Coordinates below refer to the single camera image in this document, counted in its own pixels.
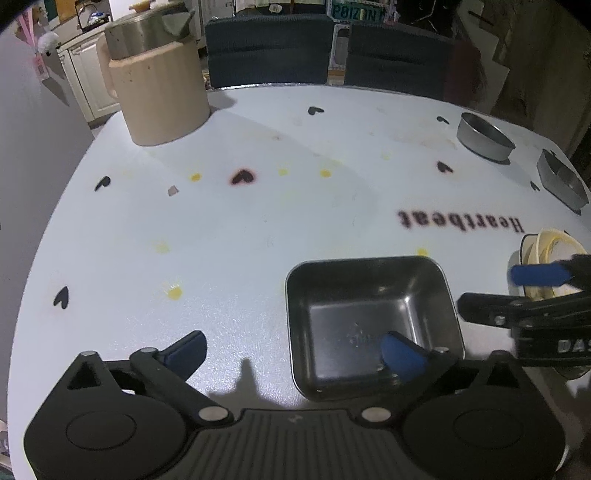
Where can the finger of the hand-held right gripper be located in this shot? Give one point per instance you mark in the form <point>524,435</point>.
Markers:
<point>535,273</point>
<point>485,307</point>

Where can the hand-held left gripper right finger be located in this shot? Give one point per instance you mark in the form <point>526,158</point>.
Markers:
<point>401,357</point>

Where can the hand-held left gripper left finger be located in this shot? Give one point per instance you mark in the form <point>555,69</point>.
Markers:
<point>187,353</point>

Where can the yellow rimmed bowl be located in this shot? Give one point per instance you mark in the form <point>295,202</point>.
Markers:
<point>554,249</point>

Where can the square steel dish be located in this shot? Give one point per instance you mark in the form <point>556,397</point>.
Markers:
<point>561,180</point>
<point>351,295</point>

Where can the round steel bowl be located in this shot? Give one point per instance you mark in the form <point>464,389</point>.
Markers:
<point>480,138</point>

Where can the small brown scrap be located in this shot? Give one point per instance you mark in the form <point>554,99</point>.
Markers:
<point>173,190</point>

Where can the purple chair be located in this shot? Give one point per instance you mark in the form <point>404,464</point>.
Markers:
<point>464,74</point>

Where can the dark blue chair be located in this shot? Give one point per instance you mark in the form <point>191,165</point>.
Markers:
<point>268,50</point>
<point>397,60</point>

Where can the beige jug with steel lid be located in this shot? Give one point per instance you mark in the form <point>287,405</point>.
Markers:
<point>161,92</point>

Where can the white kitchen cabinet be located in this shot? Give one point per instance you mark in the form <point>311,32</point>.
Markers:
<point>87,87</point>

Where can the teal licence plate sign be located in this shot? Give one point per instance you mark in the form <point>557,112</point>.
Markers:
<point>353,13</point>

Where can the pink ribbon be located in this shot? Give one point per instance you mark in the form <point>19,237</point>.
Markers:
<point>34,60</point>

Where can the white plush ornament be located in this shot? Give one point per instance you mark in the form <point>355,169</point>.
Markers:
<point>48,41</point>

